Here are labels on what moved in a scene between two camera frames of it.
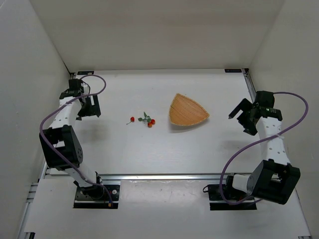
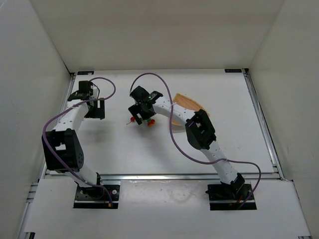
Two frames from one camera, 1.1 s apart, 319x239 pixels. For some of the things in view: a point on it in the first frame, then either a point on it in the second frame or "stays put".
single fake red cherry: [132, 120] stays put
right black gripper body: [246, 115] → [139, 114]
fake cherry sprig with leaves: [147, 120] stays put
